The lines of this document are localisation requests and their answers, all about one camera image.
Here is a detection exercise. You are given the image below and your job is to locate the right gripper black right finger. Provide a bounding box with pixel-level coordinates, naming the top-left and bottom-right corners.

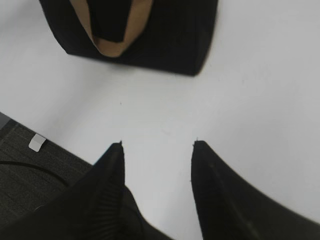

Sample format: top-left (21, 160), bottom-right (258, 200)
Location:
top-left (191, 140), bottom-right (320, 240)

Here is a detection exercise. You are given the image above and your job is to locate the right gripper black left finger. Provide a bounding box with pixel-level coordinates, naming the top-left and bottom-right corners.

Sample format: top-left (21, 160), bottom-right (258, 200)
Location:
top-left (0, 143), bottom-right (169, 240)

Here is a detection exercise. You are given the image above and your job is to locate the black canvas tote bag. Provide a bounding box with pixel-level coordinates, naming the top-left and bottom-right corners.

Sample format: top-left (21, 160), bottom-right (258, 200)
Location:
top-left (39, 0), bottom-right (218, 76)

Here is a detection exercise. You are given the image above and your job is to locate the white tag on floor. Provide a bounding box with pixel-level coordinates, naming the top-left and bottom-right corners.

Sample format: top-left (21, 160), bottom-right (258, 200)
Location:
top-left (28, 133), bottom-right (47, 153)

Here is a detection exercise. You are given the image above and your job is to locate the black cable on floor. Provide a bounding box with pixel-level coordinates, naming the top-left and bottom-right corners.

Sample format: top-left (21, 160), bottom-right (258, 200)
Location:
top-left (0, 161), bottom-right (70, 187)

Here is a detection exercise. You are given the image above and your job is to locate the tan front bag handle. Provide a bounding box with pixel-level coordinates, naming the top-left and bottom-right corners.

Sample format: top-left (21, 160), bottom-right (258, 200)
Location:
top-left (70, 0), bottom-right (153, 58)

